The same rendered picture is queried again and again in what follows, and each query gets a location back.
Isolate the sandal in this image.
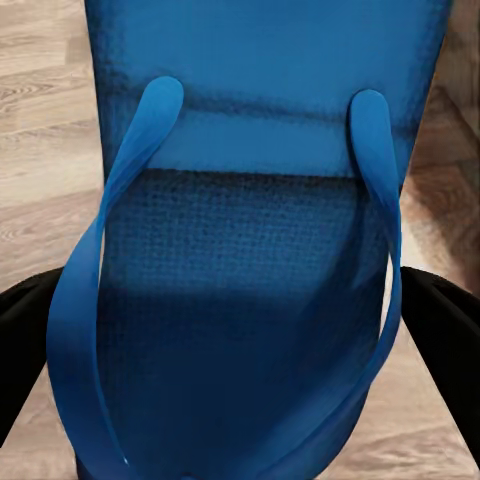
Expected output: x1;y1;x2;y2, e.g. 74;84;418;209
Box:
46;0;454;480

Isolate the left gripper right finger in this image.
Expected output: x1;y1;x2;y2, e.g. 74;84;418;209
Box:
400;266;480;469

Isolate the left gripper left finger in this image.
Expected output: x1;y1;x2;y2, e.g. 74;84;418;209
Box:
0;267;64;449

